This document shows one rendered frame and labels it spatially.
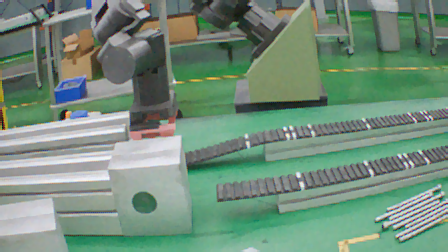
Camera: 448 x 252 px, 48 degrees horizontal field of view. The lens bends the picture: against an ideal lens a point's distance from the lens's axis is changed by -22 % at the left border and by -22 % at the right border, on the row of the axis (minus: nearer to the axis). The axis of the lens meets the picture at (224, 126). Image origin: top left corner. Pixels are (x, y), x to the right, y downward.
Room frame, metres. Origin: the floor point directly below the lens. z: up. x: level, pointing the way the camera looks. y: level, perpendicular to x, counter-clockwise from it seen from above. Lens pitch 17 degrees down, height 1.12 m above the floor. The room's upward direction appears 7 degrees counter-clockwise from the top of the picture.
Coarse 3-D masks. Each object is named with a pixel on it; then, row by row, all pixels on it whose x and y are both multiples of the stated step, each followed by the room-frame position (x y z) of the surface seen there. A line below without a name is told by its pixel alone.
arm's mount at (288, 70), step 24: (288, 24) 1.22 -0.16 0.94; (312, 24) 1.33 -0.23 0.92; (288, 48) 1.19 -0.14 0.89; (312, 48) 1.18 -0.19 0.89; (264, 72) 1.20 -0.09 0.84; (288, 72) 1.19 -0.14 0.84; (312, 72) 1.18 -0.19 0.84; (264, 96) 1.20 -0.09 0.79; (288, 96) 1.19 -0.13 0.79; (312, 96) 1.18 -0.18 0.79
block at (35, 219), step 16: (0, 208) 0.54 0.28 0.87; (16, 208) 0.54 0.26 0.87; (32, 208) 0.54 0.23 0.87; (48, 208) 0.54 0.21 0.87; (0, 224) 0.50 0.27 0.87; (16, 224) 0.50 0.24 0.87; (32, 224) 0.50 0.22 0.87; (48, 224) 0.50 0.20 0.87; (0, 240) 0.47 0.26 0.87; (16, 240) 0.47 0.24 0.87; (32, 240) 0.48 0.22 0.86; (48, 240) 0.48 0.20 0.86; (64, 240) 0.56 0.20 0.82
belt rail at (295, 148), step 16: (384, 128) 0.88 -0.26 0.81; (400, 128) 0.88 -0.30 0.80; (416, 128) 0.88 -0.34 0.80; (432, 128) 0.88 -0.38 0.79; (272, 144) 0.88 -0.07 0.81; (288, 144) 0.88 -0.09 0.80; (304, 144) 0.88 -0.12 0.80; (320, 144) 0.88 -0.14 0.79; (336, 144) 0.88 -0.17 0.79; (352, 144) 0.88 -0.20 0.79; (368, 144) 0.88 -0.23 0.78; (272, 160) 0.88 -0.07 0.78
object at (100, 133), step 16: (16, 128) 0.94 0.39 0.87; (32, 128) 0.92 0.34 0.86; (48, 128) 0.92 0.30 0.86; (64, 128) 0.92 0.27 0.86; (80, 128) 0.92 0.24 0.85; (96, 128) 0.87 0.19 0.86; (112, 128) 0.86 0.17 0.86; (128, 128) 0.92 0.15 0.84; (0, 144) 0.85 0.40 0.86; (16, 144) 0.84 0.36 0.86; (32, 144) 0.84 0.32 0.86; (48, 144) 0.84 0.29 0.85; (64, 144) 0.85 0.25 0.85; (80, 144) 0.86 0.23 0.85; (96, 144) 0.86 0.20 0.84; (112, 144) 0.86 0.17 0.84; (0, 160) 0.84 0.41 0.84
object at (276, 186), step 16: (384, 160) 0.72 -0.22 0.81; (400, 160) 0.71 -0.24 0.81; (416, 160) 0.70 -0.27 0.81; (432, 160) 0.68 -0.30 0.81; (288, 176) 0.73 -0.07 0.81; (304, 176) 0.72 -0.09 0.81; (320, 176) 0.71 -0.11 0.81; (336, 176) 0.70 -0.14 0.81; (352, 176) 0.69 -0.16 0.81; (368, 176) 0.68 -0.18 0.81; (224, 192) 0.70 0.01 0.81; (240, 192) 0.70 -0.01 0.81; (256, 192) 0.69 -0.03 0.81; (272, 192) 0.68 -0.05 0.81
